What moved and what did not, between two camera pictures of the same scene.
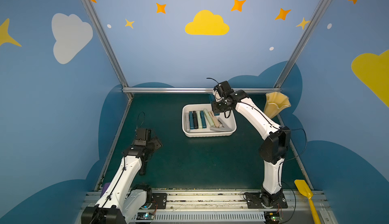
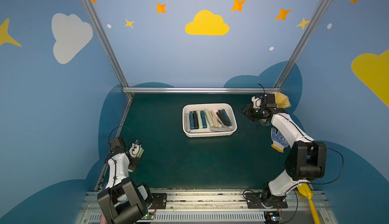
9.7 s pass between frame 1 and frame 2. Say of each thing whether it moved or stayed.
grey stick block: stayed
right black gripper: moved
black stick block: moved
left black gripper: moved
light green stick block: stayed
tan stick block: stayed
